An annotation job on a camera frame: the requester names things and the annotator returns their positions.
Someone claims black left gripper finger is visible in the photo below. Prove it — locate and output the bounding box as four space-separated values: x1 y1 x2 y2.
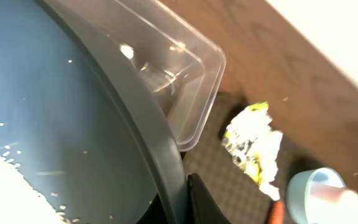
187 173 231 224

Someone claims dark blue bowl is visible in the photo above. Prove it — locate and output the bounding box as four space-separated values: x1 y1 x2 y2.
0 1 188 223

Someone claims white rice pile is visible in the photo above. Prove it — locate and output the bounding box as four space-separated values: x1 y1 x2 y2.
0 121 80 224

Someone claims brown serving tray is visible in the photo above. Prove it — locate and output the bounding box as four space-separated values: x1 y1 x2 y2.
182 93 323 224

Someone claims orange carrot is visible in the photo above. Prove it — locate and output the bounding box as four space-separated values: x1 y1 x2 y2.
266 200 285 224

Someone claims crumpled foil snack wrapper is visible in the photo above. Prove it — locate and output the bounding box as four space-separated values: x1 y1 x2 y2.
221 101 283 201

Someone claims light blue small bowl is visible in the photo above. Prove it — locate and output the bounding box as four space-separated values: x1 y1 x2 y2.
286 167 346 223

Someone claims clear plastic bin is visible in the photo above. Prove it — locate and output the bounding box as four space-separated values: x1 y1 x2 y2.
48 0 226 152

